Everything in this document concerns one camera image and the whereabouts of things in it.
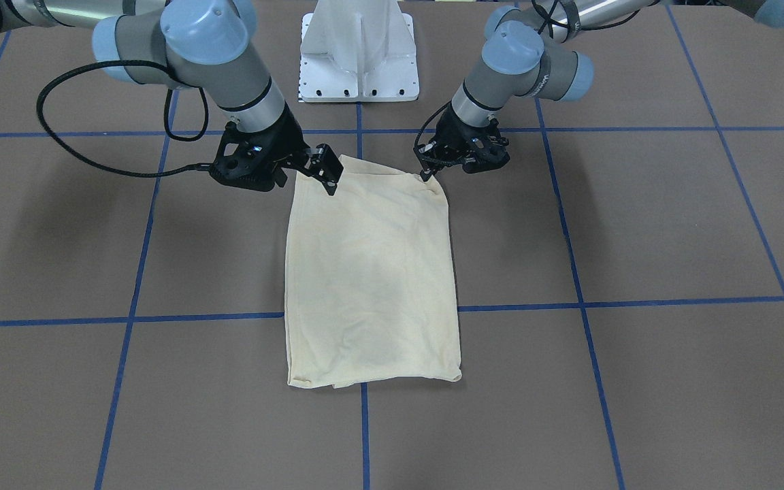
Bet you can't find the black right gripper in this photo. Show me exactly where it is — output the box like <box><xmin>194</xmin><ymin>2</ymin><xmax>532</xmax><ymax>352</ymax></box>
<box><xmin>208</xmin><ymin>105</ymin><xmax>344</xmax><ymax>196</ymax></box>

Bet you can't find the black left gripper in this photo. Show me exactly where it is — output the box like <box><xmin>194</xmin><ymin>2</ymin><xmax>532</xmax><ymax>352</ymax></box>
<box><xmin>414</xmin><ymin>102</ymin><xmax>510</xmax><ymax>182</ymax></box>

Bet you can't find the beige long-sleeve printed shirt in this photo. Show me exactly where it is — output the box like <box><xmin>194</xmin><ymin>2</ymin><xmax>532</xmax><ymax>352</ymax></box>
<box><xmin>284</xmin><ymin>155</ymin><xmax>461</xmax><ymax>389</ymax></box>

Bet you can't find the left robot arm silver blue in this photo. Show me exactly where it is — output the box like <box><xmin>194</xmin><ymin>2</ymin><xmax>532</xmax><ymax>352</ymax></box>
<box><xmin>413</xmin><ymin>1</ymin><xmax>653</xmax><ymax>181</ymax></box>

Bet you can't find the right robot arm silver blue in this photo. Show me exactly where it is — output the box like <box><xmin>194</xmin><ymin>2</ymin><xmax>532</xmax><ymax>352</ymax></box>
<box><xmin>0</xmin><ymin>1</ymin><xmax>343</xmax><ymax>195</ymax></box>

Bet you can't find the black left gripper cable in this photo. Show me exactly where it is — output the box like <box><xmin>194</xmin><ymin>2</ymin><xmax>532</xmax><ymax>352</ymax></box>
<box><xmin>414</xmin><ymin>101</ymin><xmax>454</xmax><ymax>154</ymax></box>

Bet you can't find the white central pedestal column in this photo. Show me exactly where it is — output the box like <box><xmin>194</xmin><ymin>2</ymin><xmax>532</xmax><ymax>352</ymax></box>
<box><xmin>298</xmin><ymin>1</ymin><xmax>421</xmax><ymax>103</ymax></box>

